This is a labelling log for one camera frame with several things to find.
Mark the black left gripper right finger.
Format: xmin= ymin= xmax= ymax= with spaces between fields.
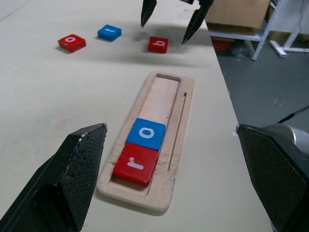
xmin=236 ymin=123 xmax=309 ymax=232

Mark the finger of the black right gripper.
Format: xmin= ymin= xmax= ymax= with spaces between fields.
xmin=140 ymin=0 xmax=158 ymax=29
xmin=181 ymin=0 xmax=214 ymax=45

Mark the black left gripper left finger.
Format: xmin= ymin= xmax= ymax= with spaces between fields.
xmin=0 ymin=123 xmax=108 ymax=232

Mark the red letter b block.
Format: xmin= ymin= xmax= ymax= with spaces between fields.
xmin=147 ymin=36 xmax=169 ymax=54

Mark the blue letter t block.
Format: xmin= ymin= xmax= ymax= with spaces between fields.
xmin=97 ymin=24 xmax=122 ymax=42

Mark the silver robot torso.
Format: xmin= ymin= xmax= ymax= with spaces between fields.
xmin=262 ymin=123 xmax=309 ymax=165

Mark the red letter r block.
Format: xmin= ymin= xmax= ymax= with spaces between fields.
xmin=112 ymin=142 xmax=160 ymax=187

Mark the red letter o block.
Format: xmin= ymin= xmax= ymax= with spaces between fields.
xmin=57 ymin=33 xmax=87 ymax=53

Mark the blue letter o block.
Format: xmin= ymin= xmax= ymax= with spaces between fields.
xmin=126 ymin=117 xmax=167 ymax=152

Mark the wooden letter tray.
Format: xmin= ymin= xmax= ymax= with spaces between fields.
xmin=96 ymin=71 xmax=196 ymax=213

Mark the red crate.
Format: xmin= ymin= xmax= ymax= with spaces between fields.
xmin=212 ymin=40 xmax=234 ymax=51

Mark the brown cardboard box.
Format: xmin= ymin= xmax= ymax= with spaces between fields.
xmin=205 ymin=0 xmax=271 ymax=36

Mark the white metal shelf rack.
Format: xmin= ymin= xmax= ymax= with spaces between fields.
xmin=209 ymin=0 xmax=283 ymax=61

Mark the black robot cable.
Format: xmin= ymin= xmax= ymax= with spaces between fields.
xmin=277 ymin=104 xmax=309 ymax=123

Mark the white metal stand frame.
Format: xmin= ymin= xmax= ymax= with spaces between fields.
xmin=269 ymin=14 xmax=309 ymax=58

